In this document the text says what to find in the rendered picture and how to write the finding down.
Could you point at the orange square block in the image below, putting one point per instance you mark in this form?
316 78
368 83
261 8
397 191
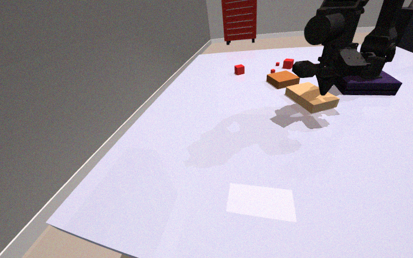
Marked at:
282 79

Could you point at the tan square block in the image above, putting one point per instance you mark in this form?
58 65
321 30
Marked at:
308 96

